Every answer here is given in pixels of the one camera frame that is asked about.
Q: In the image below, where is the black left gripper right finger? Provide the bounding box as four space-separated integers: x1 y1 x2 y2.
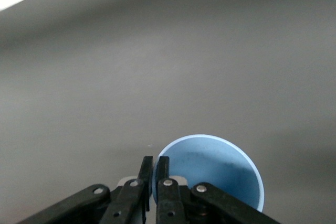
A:
155 155 280 224

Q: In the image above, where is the light blue plastic cup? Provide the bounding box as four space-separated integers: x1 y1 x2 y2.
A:
152 134 265 213

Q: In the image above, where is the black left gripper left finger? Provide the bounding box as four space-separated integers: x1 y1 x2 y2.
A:
18 155 154 224

